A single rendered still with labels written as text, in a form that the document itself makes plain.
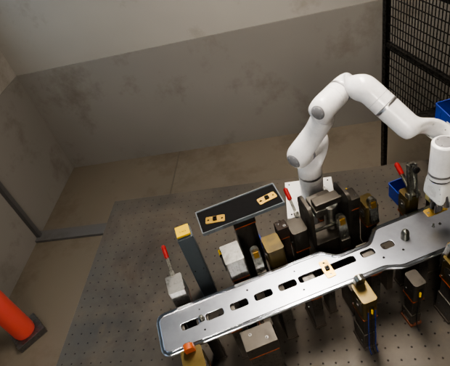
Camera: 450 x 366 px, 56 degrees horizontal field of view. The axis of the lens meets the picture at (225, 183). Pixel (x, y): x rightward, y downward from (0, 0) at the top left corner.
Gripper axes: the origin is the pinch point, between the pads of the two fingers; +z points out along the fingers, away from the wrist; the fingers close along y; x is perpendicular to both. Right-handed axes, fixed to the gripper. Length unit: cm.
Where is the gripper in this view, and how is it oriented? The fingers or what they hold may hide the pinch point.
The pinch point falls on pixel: (435, 205)
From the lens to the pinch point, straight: 180.9
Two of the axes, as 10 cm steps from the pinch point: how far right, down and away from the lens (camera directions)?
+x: 9.3, -3.6, 0.6
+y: 2.8, 5.9, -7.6
